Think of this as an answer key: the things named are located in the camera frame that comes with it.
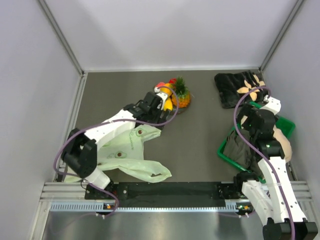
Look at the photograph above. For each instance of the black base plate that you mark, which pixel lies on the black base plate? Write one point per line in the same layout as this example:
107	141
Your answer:
216	190

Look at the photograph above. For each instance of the dark grey cloth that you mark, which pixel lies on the dark grey cloth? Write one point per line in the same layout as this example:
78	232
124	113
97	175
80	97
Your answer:
239	152

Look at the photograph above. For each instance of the black flower patterned blanket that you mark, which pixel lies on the black flower patterned blanket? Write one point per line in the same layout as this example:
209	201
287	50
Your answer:
232	86

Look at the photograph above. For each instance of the peach coloured fruit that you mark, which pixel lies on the peach coloured fruit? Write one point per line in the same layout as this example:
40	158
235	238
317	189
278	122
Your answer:
160	84

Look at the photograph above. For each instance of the blue ceramic plate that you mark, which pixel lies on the blue ceramic plate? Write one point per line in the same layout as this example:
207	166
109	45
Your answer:
185	108

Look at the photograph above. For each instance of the green yellow papaya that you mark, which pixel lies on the green yellow papaya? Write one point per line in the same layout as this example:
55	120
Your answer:
166	90

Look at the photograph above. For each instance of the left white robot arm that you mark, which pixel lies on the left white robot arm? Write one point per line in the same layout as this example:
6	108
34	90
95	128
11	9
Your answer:
81	153

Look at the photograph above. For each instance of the pale green plastic bag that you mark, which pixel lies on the pale green plastic bag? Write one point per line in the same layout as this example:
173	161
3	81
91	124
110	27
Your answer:
124	150

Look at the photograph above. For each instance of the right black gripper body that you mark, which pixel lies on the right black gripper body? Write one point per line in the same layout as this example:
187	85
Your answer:
249	111

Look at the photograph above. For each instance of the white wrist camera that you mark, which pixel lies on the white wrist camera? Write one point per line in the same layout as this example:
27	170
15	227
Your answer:
164	96
271	104

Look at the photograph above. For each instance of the beige cloth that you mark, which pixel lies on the beige cloth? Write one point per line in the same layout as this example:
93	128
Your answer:
284	142

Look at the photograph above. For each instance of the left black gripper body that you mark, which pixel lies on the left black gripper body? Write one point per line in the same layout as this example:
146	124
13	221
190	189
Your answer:
155	115

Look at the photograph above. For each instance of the toy pineapple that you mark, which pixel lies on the toy pineapple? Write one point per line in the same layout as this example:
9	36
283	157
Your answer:
182	97

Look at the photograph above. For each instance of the red bell pepper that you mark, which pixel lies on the red bell pepper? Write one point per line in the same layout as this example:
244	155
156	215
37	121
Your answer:
172	81

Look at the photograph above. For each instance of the yellow mango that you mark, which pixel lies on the yellow mango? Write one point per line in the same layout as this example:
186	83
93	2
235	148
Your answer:
168	105

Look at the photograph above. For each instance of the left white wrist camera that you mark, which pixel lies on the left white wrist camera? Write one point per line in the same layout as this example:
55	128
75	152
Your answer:
164	96

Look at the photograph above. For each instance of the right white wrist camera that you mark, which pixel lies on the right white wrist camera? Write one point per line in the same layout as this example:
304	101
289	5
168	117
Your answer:
271	104

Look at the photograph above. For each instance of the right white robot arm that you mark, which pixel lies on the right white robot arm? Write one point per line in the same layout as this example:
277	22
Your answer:
278	209

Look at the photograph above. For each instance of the green plastic bin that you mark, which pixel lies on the green plastic bin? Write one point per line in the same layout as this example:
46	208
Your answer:
286	126

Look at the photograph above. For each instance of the slotted cable duct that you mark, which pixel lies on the slotted cable duct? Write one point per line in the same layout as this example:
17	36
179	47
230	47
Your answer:
227	206

